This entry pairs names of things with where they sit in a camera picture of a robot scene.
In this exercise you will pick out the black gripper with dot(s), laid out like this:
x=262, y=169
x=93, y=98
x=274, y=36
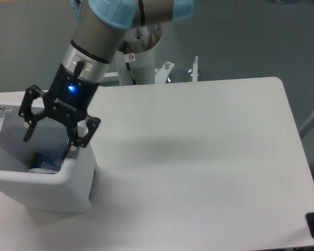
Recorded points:
x=65, y=102

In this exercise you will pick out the clear crushed plastic bottle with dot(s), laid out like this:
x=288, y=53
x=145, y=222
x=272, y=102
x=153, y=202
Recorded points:
x=51, y=163

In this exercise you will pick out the white plastic wrapper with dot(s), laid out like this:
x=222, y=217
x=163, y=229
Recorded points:
x=42, y=171

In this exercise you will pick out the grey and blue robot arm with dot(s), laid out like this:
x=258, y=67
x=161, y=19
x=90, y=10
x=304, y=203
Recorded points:
x=101, y=30

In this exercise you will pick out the white trash can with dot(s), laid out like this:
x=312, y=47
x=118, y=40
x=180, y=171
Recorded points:
x=69, y=190

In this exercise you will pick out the blue yellow snack packet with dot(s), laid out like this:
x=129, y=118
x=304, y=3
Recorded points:
x=36, y=160

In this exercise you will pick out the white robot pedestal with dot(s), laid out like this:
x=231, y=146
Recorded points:
x=135, y=58

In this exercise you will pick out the white right table bracket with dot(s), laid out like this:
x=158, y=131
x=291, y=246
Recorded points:
x=194, y=71

